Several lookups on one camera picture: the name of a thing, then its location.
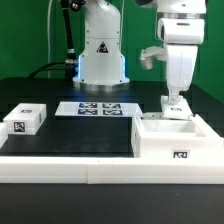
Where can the white cabinet door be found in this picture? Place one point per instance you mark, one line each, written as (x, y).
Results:
(153, 116)
(175, 109)

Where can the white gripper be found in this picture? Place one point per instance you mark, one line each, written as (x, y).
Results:
(181, 38)

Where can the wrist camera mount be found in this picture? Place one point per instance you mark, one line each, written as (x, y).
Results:
(148, 55)

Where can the white cabinet top block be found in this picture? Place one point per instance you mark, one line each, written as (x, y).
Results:
(25, 118)

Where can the white fence rail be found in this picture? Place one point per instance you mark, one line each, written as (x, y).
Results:
(3, 133)
(108, 171)

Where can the white left fence rail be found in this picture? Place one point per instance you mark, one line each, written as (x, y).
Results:
(3, 133)

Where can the white marker base plate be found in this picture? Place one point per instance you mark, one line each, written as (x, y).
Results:
(98, 109)

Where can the white cabinet body box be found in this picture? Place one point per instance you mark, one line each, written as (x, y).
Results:
(169, 139)

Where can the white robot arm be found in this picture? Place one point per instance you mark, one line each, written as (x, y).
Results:
(102, 64)

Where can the white front fence rail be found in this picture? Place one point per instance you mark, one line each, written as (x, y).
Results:
(108, 171)

